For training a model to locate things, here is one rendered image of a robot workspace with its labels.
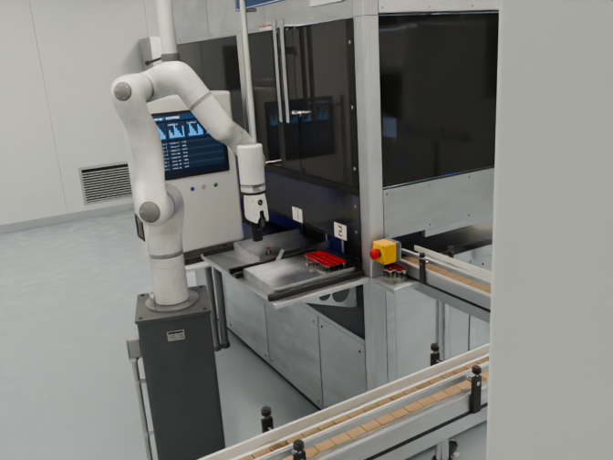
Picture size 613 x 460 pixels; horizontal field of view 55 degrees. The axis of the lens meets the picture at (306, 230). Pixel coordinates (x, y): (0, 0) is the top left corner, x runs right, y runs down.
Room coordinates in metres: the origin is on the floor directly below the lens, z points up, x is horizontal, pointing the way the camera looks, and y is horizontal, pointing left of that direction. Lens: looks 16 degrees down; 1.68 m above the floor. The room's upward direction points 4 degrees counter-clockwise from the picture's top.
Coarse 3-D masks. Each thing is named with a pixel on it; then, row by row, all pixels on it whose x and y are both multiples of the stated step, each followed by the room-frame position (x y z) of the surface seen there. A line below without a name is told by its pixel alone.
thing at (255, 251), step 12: (252, 240) 2.53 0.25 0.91; (264, 240) 2.56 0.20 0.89; (276, 240) 2.59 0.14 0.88; (288, 240) 2.58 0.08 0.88; (300, 240) 2.57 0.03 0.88; (312, 240) 2.55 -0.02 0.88; (240, 252) 2.43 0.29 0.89; (252, 252) 2.44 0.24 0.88; (264, 252) 2.43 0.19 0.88; (276, 252) 2.42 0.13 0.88; (288, 252) 2.33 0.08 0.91
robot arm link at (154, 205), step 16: (128, 80) 1.90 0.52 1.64; (144, 80) 1.98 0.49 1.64; (112, 96) 1.89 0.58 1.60; (128, 96) 1.88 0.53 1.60; (144, 96) 1.93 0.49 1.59; (128, 112) 1.90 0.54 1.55; (144, 112) 1.92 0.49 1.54; (128, 128) 1.95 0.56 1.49; (144, 128) 1.94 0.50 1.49; (144, 144) 1.94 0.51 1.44; (160, 144) 1.98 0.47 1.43; (144, 160) 1.94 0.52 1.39; (160, 160) 1.96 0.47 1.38; (144, 176) 1.93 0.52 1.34; (160, 176) 1.93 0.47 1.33; (144, 192) 1.90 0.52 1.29; (160, 192) 1.90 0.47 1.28; (144, 208) 1.88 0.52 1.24; (160, 208) 1.88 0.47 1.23; (160, 224) 1.90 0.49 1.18
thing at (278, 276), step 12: (312, 252) 2.29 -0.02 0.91; (264, 264) 2.18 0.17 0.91; (276, 264) 2.21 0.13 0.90; (288, 264) 2.24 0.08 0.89; (300, 264) 2.24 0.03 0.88; (252, 276) 2.07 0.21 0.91; (264, 276) 2.14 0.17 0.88; (276, 276) 2.13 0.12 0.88; (288, 276) 2.12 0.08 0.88; (300, 276) 2.11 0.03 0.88; (312, 276) 2.10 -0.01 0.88; (324, 276) 2.02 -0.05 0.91; (336, 276) 2.04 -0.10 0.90; (264, 288) 1.99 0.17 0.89; (276, 288) 1.92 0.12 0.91; (288, 288) 1.94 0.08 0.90
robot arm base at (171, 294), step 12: (156, 264) 1.93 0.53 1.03; (168, 264) 1.93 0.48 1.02; (180, 264) 1.96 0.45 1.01; (156, 276) 1.94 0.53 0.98; (168, 276) 1.93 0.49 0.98; (180, 276) 1.95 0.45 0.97; (156, 288) 1.94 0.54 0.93; (168, 288) 1.93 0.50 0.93; (180, 288) 1.95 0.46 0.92; (156, 300) 1.95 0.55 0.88; (168, 300) 1.93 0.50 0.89; (180, 300) 1.94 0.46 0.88; (192, 300) 1.96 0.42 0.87; (168, 312) 1.89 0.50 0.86
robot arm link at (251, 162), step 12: (240, 144) 1.96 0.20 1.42; (252, 144) 1.94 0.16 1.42; (240, 156) 1.93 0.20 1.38; (252, 156) 1.92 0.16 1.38; (240, 168) 1.93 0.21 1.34; (252, 168) 1.92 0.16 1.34; (264, 168) 1.96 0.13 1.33; (240, 180) 1.94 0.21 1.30; (252, 180) 1.92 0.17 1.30; (264, 180) 1.94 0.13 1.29
